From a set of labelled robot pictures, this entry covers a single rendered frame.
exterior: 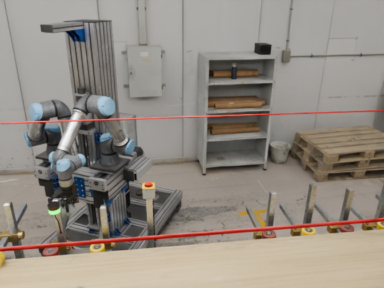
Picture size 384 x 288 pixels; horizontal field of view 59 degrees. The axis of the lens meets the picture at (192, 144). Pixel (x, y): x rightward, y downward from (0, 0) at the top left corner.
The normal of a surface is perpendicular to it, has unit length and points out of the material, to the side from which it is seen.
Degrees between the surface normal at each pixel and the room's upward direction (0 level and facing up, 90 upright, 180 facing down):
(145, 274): 0
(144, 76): 90
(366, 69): 90
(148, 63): 90
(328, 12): 90
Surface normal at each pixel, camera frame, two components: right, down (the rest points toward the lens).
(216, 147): 0.18, 0.39
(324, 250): 0.01, -0.92
